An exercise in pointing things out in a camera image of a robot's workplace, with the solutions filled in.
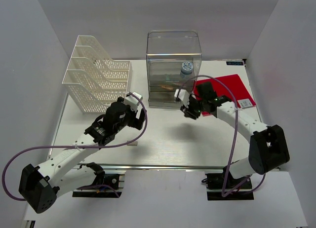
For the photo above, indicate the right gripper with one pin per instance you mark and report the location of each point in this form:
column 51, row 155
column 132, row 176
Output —
column 188, row 111

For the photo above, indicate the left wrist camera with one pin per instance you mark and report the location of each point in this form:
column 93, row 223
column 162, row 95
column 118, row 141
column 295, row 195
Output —
column 131, row 101

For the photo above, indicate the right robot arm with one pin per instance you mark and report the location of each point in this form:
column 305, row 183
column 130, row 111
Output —
column 267, row 144

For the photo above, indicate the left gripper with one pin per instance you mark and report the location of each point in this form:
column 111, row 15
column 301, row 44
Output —
column 136, row 122

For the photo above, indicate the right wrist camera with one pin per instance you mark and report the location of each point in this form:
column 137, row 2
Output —
column 182, row 96

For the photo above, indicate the dark label sticker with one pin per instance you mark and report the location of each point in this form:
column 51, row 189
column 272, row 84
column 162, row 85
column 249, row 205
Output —
column 234, row 63

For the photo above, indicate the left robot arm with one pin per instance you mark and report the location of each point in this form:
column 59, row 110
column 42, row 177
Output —
column 41, row 185

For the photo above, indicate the clear acrylic drawer organizer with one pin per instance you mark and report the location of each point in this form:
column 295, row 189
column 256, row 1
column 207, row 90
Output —
column 166, row 51

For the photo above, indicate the grey eraser block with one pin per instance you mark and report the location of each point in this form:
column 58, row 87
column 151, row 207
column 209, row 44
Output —
column 135, row 143

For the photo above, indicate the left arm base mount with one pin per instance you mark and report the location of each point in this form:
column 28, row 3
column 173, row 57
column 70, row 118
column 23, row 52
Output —
column 110, row 185

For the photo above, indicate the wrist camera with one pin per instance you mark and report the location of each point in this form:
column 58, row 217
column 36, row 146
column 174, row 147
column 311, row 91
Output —
column 182, row 96
column 131, row 101

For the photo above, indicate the blue cleaning gel jar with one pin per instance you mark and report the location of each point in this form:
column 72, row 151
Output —
column 187, row 69

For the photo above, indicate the white plastic file rack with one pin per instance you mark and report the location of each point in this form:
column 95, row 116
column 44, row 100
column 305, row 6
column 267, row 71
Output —
column 93, row 79

